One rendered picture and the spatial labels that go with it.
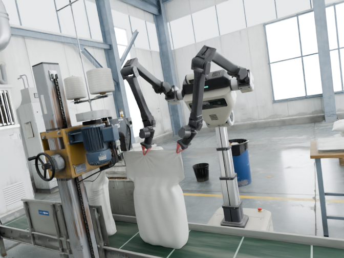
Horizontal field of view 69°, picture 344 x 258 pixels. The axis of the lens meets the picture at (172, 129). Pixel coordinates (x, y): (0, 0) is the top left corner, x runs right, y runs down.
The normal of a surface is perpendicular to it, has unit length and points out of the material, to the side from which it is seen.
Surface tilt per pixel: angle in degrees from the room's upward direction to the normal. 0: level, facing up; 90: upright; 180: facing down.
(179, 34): 90
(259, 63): 90
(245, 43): 90
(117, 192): 90
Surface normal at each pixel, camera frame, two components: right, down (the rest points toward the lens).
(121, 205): -0.49, 0.17
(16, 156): 0.86, -0.10
